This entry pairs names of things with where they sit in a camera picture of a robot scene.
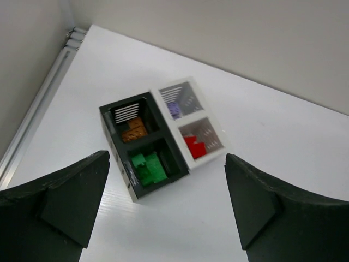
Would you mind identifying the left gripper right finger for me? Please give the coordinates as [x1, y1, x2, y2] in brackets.
[225, 154, 348, 261]

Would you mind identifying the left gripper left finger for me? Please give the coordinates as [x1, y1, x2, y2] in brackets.
[1, 151, 110, 261]

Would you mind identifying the green slope lego brick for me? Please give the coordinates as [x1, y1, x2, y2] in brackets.
[131, 153, 146, 170]

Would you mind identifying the green lego plate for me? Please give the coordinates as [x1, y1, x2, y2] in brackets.
[142, 152, 167, 186]

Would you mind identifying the red slope lego brick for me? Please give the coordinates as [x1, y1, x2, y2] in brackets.
[184, 136, 198, 148]

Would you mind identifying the tan lego plate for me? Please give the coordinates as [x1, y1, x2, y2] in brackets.
[122, 126, 148, 142]

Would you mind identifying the brown lego plate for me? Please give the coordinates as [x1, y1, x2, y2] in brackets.
[128, 117, 147, 133]

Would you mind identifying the purple lego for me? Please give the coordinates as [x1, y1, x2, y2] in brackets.
[166, 102, 182, 119]

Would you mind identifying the black slotted container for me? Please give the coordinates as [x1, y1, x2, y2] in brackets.
[99, 92, 189, 202]

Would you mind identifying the white slotted container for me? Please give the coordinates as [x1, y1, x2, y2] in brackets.
[150, 77, 229, 170]

